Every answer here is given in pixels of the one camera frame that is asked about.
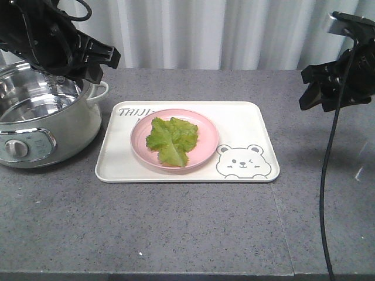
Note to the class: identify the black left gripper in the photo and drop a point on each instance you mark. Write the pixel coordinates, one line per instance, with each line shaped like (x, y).
(51, 43)

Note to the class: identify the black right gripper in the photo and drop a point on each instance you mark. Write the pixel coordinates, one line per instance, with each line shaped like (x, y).
(354, 69)

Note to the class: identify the green lettuce leaf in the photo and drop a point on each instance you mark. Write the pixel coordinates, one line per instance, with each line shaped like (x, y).
(172, 140)

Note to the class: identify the pink round plate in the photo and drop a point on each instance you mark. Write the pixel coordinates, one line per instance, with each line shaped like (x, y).
(207, 142)

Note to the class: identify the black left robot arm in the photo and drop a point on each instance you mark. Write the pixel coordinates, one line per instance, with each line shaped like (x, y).
(12, 31)

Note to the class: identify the cream bear serving tray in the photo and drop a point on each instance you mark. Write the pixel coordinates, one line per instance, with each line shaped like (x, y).
(244, 152)

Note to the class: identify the white pleated curtain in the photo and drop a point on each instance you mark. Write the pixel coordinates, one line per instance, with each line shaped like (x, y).
(228, 35)

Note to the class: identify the pale green electric cooking pot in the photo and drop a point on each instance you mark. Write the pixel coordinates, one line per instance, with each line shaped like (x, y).
(46, 119)

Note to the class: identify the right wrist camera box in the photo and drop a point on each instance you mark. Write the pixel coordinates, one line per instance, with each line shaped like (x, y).
(336, 22)

